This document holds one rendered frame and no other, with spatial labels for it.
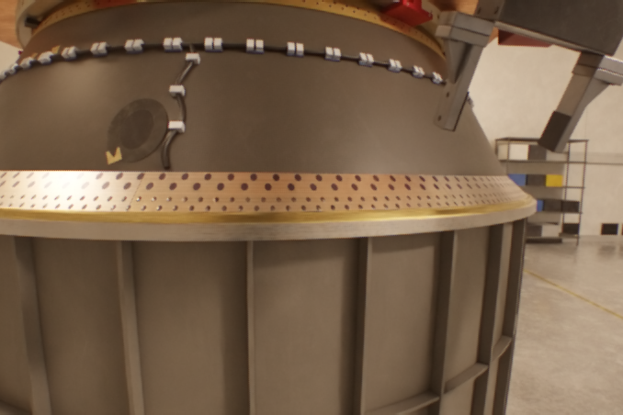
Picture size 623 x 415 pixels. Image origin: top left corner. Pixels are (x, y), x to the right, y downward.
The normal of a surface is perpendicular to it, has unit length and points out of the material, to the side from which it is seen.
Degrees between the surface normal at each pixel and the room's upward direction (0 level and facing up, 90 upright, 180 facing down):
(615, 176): 90
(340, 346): 90
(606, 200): 90
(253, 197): 43
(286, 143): 62
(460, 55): 113
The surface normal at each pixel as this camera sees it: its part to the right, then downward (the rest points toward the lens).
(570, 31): 0.07, 0.49
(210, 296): 0.09, 0.11
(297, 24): 0.24, -0.37
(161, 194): 0.04, -0.65
